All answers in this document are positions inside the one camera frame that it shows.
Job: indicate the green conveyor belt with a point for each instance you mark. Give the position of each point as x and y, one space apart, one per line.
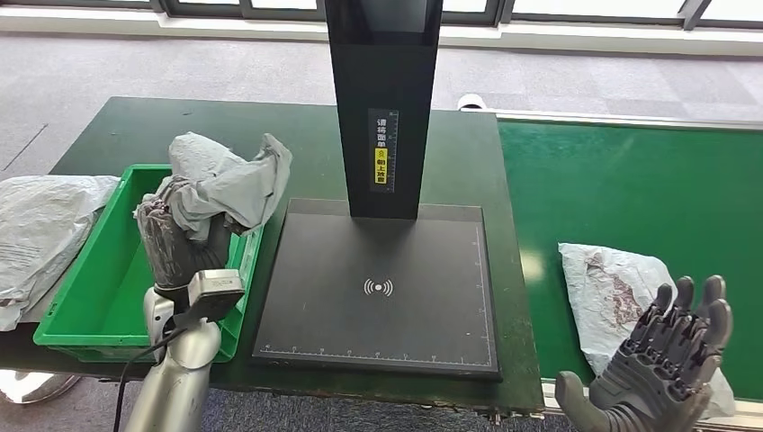
626 191

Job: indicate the white window sill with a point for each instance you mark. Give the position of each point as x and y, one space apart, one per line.
179 27

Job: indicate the white conveyor roller cap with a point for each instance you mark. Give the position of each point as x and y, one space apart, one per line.
473 101

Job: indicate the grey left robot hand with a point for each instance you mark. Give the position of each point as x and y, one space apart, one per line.
173 256

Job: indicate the black yellow warning label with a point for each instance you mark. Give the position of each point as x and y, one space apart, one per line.
381 167

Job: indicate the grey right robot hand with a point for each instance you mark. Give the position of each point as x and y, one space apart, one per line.
656 381

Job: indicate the grey parcel bag brown stain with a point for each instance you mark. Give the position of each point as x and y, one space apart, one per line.
602 292
226 185

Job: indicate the silver conveyor frame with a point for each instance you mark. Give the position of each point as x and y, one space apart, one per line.
596 117

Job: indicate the flat white printed parcel bag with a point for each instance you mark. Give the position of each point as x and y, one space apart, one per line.
42 232

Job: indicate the green plastic crate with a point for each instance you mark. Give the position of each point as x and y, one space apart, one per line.
89 286

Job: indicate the dark green table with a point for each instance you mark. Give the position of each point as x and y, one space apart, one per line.
238 119

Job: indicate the dark window frame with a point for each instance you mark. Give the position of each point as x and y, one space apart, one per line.
161 6

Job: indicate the round silver metal base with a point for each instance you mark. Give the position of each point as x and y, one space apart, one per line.
36 386

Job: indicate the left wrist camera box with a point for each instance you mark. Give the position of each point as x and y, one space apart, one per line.
214 295

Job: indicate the black inbound scanner machine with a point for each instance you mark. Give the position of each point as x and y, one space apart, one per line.
384 77

